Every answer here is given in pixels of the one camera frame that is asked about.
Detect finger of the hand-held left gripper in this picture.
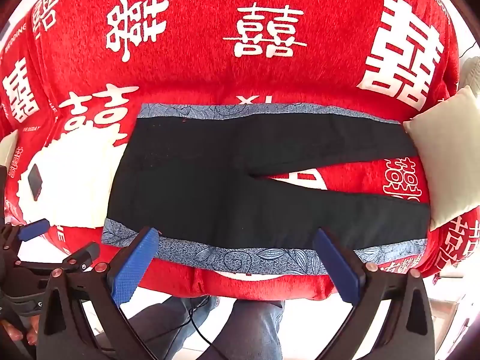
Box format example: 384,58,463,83
15,242,101,275
2,218,51,251

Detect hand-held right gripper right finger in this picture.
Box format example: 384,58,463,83
313,228,437,360

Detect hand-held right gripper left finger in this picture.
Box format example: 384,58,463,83
37,227,162,360

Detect black pants with floral trim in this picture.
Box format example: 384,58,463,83
101,102,428,276

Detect person's left hand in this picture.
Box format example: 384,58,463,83
0,315,39,346

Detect black phone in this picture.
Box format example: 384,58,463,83
27,163,45,201

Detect person's left leg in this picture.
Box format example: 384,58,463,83
125,295,221,360

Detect person's leg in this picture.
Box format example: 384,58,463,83
125,295,221,360
195,299,286,360

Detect white cushion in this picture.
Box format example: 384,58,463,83
0,129,19,170

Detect person's right leg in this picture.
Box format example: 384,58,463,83
195,299,286,360

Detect beige cushion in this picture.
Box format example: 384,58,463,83
403,85,480,232

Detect red printed blanket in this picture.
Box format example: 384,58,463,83
0,0,480,302

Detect thin black cable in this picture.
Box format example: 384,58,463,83
187,296,215,346

